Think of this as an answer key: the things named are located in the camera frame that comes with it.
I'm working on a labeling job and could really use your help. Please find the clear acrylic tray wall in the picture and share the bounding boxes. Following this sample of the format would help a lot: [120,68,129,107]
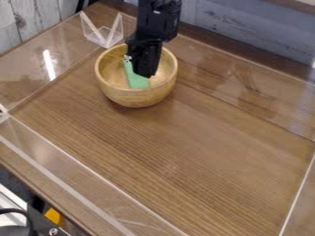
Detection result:
[0,112,188,236]

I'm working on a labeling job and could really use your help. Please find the green rectangular block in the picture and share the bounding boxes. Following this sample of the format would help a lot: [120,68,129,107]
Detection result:
[122,55,149,89]

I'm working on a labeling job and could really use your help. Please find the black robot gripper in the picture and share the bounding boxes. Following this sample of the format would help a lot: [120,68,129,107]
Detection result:
[125,0,181,78]

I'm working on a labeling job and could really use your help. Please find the clear acrylic corner bracket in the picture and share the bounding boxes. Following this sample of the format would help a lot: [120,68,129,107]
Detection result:
[78,12,124,49]

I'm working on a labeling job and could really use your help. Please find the brown wooden bowl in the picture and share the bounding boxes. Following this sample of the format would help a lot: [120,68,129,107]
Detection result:
[94,44,178,108]

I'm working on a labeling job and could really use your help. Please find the yellow and black device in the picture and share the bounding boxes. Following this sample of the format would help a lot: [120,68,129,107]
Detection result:
[44,207,77,236]

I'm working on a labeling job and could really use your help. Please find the black cable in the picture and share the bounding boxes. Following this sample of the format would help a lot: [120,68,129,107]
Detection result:
[0,207,38,236]

